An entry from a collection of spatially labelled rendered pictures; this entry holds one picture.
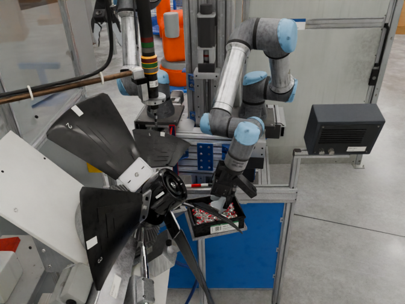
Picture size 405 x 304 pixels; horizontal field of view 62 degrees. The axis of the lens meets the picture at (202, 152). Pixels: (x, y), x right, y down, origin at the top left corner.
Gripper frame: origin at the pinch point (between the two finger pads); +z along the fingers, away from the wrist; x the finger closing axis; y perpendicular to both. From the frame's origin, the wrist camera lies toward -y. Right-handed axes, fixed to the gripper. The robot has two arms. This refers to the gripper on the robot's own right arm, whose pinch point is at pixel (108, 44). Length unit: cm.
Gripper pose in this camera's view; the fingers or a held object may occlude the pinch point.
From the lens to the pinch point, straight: 149.2
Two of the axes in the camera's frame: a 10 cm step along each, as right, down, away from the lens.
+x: -10.0, 0.1, 0.3
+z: 0.2, 8.5, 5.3
